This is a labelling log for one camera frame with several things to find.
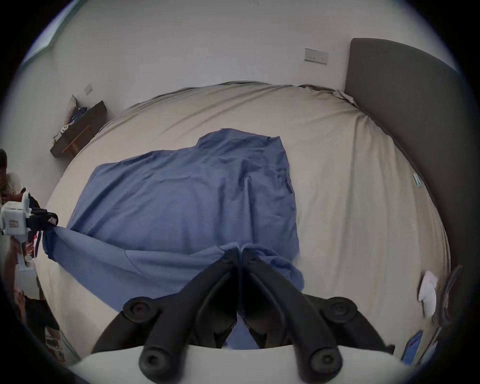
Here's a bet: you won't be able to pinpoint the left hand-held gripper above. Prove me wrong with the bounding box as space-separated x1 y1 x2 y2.
0 188 59 236

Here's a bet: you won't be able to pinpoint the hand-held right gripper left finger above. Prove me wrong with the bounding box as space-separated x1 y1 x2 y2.
92 247 241 381

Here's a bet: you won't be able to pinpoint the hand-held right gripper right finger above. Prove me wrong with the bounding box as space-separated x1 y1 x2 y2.
241 247 395 381

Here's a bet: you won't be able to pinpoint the blue shirt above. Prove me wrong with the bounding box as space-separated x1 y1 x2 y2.
42 128 305 350

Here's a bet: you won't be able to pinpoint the person's left hand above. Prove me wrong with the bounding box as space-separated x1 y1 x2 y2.
8 233 35 265

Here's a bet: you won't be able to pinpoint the person's body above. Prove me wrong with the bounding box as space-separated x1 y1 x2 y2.
0 149 25 205

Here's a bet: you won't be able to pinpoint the dark wooden bedside table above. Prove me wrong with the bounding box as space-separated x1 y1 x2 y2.
50 95 109 159

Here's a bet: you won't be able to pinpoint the person's legs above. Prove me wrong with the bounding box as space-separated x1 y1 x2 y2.
9 287 61 342

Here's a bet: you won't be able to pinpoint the bed with beige sheet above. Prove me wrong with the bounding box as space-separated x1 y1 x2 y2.
34 80 451 370

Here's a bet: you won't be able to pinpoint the blue phone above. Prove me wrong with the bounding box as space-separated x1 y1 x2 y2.
401 330 424 364

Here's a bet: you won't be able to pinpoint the small white cloth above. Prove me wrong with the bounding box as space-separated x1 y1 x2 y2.
418 271 439 319

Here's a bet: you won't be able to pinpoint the dark grey padded headboard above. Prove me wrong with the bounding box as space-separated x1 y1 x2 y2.
344 37 463 263

